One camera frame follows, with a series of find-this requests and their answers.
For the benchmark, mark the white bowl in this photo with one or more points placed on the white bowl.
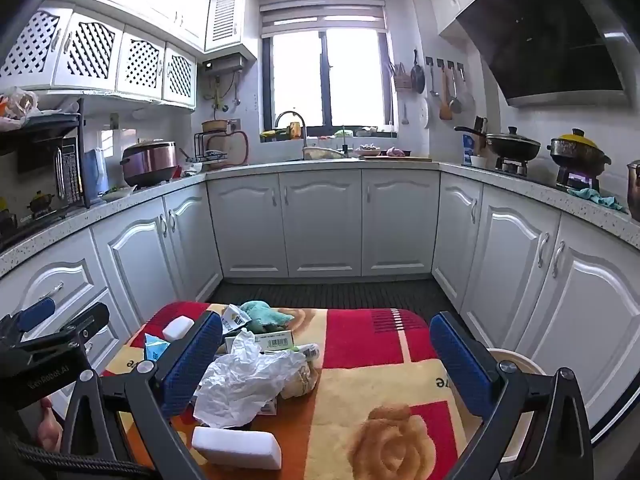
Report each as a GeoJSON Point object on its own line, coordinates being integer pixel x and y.
{"type": "Point", "coordinates": [478, 161]}

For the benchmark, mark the hanging white round board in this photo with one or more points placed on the hanging white round board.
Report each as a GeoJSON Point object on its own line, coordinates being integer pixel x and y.
{"type": "Point", "coordinates": [424, 112]}

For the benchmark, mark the small white dish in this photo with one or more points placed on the small white dish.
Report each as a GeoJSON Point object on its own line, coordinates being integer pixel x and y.
{"type": "Point", "coordinates": [120, 191]}

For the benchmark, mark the white roller blind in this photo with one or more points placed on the white roller blind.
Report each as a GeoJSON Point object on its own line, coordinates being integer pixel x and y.
{"type": "Point", "coordinates": [322, 15]}

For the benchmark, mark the hanging wicker basket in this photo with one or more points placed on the hanging wicker basket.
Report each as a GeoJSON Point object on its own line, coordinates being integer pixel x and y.
{"type": "Point", "coordinates": [401, 80]}

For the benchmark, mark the yellow lid casserole pot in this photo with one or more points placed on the yellow lid casserole pot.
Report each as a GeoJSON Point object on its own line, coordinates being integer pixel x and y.
{"type": "Point", "coordinates": [577, 150]}

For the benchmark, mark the pink rice cooker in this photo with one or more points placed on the pink rice cooker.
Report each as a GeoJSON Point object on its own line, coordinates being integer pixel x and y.
{"type": "Point", "coordinates": [150, 160]}

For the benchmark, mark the person's left hand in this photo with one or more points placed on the person's left hand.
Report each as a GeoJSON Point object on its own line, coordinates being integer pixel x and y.
{"type": "Point", "coordinates": [49, 430]}

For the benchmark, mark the gas stove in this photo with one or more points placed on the gas stove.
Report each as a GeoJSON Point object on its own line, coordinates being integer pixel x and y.
{"type": "Point", "coordinates": [570, 177]}

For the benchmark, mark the small white sponge block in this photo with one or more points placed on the small white sponge block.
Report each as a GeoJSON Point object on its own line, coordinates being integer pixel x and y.
{"type": "Point", "coordinates": [177, 328]}

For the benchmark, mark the black range hood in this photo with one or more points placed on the black range hood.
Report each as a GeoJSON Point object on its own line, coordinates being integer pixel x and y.
{"type": "Point", "coordinates": [545, 40]}

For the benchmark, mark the hanging metal ladle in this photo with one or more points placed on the hanging metal ladle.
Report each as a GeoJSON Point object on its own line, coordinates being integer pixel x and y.
{"type": "Point", "coordinates": [434, 91]}

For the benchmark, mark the chrome kitchen faucet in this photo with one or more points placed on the chrome kitchen faucet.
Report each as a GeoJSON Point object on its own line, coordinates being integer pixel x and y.
{"type": "Point", "coordinates": [302, 127]}

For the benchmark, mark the white lattice wall cabinets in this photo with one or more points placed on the white lattice wall cabinets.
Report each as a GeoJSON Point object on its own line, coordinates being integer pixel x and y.
{"type": "Point", "coordinates": [90, 55]}

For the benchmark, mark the black wok with lid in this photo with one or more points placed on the black wok with lid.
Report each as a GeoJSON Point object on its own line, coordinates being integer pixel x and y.
{"type": "Point", "coordinates": [510, 145]}

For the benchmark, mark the teal dish cloth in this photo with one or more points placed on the teal dish cloth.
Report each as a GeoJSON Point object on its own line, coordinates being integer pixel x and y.
{"type": "Point", "coordinates": [595, 197]}

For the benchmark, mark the white round bin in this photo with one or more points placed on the white round bin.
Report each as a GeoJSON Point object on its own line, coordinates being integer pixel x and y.
{"type": "Point", "coordinates": [517, 359]}

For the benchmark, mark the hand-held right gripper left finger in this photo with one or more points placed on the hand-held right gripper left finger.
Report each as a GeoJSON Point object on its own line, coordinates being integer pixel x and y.
{"type": "Point", "coordinates": [192, 360]}

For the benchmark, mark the kitchen window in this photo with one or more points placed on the kitchen window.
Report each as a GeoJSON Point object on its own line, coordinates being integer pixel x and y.
{"type": "Point", "coordinates": [350, 80]}

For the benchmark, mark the hanging wooden spatula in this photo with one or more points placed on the hanging wooden spatula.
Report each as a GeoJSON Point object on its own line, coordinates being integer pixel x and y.
{"type": "Point", "coordinates": [445, 110]}

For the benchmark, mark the blue electric kettle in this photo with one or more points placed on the blue electric kettle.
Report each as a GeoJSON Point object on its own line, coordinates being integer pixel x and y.
{"type": "Point", "coordinates": [95, 170]}

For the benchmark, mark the wash basin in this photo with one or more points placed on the wash basin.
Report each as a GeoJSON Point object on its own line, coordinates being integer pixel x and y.
{"type": "Point", "coordinates": [322, 153]}

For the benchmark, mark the green bag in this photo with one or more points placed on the green bag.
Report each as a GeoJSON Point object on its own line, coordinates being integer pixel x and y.
{"type": "Point", "coordinates": [265, 312]}

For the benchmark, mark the dark striped floor mat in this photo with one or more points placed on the dark striped floor mat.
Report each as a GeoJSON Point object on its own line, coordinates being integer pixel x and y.
{"type": "Point", "coordinates": [320, 292]}

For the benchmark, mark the small white barcode box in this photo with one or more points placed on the small white barcode box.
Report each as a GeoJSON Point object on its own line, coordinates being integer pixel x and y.
{"type": "Point", "coordinates": [275, 341]}

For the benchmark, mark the plastic bags on rack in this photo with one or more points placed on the plastic bags on rack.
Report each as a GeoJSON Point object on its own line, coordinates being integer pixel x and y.
{"type": "Point", "coordinates": [17, 105]}

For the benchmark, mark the white plastic bag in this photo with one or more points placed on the white plastic bag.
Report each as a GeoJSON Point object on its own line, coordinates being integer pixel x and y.
{"type": "Point", "coordinates": [235, 385]}

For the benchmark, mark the hanging black frying pan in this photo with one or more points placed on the hanging black frying pan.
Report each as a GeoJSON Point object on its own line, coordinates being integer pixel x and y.
{"type": "Point", "coordinates": [418, 77]}

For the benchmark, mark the black microwave oven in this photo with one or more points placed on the black microwave oven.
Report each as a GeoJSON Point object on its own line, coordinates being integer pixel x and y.
{"type": "Point", "coordinates": [45, 185]}
{"type": "Point", "coordinates": [50, 122]}

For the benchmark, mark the blue and white packet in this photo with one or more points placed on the blue and white packet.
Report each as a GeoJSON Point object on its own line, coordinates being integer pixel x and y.
{"type": "Point", "coordinates": [155, 347]}

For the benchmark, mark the row of white cabinet doors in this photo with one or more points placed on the row of white cabinet doors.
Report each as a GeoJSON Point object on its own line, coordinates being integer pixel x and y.
{"type": "Point", "coordinates": [320, 225]}

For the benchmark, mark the blue and white carton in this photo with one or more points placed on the blue and white carton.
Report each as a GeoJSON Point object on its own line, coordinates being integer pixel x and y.
{"type": "Point", "coordinates": [468, 147]}

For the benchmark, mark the large white sponge block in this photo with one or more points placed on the large white sponge block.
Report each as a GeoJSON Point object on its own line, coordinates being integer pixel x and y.
{"type": "Point", "coordinates": [235, 447]}

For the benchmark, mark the beige crumpled wrapper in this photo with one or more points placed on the beige crumpled wrapper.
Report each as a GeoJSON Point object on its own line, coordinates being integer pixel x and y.
{"type": "Point", "coordinates": [300, 380]}

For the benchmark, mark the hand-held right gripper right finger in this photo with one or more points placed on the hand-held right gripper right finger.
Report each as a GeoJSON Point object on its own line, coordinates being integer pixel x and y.
{"type": "Point", "coordinates": [460, 365]}

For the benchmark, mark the orange white torn packet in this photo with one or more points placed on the orange white torn packet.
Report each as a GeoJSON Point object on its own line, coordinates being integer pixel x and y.
{"type": "Point", "coordinates": [235, 317]}

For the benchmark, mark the colourful printed table mat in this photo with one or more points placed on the colourful printed table mat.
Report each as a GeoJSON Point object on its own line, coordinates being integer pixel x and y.
{"type": "Point", "coordinates": [390, 440]}

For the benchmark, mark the white green plastic packet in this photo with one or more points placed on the white green plastic packet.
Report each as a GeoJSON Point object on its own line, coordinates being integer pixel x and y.
{"type": "Point", "coordinates": [307, 351]}

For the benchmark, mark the wooden cutting board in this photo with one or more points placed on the wooden cutting board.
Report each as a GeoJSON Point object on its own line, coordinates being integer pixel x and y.
{"type": "Point", "coordinates": [400, 158]}

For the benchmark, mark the white louvered cabinet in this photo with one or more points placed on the white louvered cabinet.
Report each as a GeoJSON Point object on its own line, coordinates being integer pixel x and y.
{"type": "Point", "coordinates": [226, 15]}

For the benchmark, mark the black dish rack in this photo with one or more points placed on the black dish rack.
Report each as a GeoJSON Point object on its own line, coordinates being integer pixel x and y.
{"type": "Point", "coordinates": [210, 152]}

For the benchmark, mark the brass metal kettle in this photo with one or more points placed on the brass metal kettle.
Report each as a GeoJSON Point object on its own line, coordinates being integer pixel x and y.
{"type": "Point", "coordinates": [634, 182]}

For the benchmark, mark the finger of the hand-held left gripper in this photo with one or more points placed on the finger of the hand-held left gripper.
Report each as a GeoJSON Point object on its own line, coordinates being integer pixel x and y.
{"type": "Point", "coordinates": [32, 312]}
{"type": "Point", "coordinates": [75, 330]}

